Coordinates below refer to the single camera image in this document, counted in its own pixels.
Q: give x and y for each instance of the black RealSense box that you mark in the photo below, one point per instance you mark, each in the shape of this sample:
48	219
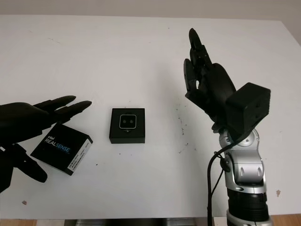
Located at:
58	150

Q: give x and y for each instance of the silver depth camera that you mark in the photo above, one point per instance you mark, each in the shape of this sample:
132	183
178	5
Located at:
127	122

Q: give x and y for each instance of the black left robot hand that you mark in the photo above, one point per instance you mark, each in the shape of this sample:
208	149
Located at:
18	122

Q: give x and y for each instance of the dark grey metal bar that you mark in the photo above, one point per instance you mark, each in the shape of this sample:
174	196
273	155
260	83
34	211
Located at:
141	223

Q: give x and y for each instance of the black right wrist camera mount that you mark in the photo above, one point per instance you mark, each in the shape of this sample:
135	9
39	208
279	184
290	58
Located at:
249	106

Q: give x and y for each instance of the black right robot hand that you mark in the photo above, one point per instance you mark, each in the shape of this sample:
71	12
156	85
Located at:
218	89

